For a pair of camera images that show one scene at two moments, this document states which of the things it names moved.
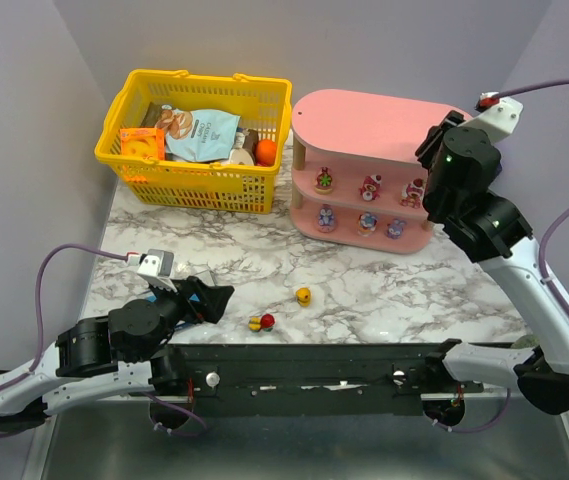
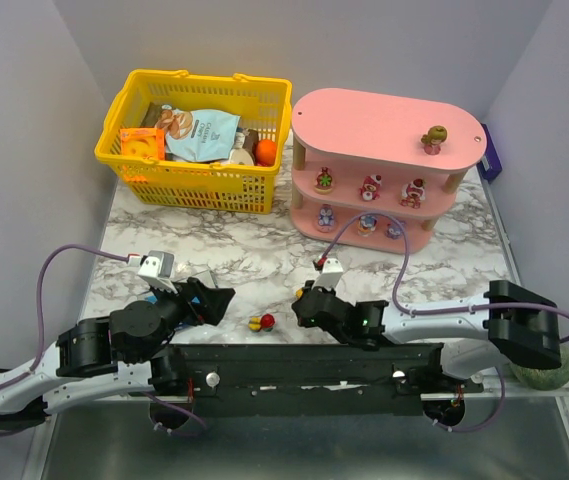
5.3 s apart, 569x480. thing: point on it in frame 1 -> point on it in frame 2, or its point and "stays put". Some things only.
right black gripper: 434,138 -> 309,306
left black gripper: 190,298 stays put
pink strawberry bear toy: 412,194 stays put
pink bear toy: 370,187 stays put
